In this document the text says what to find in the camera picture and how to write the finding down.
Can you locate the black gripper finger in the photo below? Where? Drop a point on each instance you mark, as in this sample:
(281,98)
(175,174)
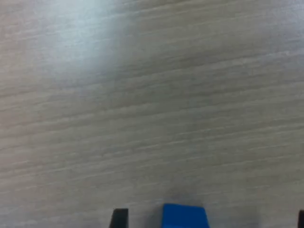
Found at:
(119,219)
(301,219)

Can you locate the blue cube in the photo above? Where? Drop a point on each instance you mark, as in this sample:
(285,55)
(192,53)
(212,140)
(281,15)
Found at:
(184,217)

